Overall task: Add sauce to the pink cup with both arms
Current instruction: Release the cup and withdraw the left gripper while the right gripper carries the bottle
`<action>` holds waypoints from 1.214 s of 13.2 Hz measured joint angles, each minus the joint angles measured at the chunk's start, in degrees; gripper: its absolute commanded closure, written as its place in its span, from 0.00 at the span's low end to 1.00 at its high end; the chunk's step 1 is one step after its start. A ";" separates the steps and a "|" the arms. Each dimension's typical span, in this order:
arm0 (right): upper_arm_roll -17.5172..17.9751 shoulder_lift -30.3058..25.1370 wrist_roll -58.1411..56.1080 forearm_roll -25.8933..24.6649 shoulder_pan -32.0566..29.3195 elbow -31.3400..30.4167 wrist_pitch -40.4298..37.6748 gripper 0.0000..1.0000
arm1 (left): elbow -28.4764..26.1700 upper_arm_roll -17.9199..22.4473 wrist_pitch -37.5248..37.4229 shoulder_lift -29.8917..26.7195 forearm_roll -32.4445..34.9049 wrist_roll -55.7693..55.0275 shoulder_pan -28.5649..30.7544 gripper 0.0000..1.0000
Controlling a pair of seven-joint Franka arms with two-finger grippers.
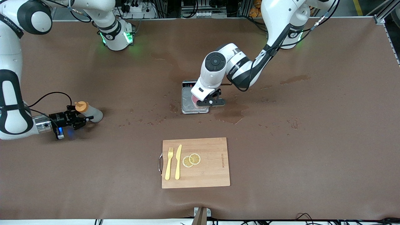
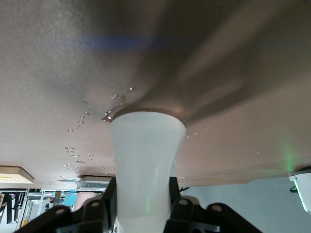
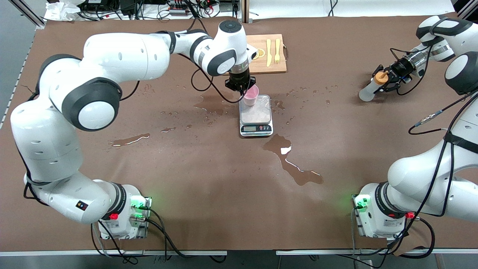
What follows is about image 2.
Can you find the translucent orange-capped sauce bottle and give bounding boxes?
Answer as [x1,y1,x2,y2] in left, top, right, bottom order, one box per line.
[109,110,187,233]

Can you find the teal plastic box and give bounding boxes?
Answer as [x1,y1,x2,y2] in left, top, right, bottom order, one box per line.
[63,194,76,207]

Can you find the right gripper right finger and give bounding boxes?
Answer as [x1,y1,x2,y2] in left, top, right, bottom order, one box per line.
[165,176,263,233]

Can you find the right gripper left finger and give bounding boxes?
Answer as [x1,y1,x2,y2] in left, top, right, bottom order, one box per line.
[13,177,118,233]

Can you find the cluttered equipment shelf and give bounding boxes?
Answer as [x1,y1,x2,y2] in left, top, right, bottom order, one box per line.
[0,186,107,226]

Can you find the pink cup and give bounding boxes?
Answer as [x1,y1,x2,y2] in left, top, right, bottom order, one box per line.
[73,192,97,212]

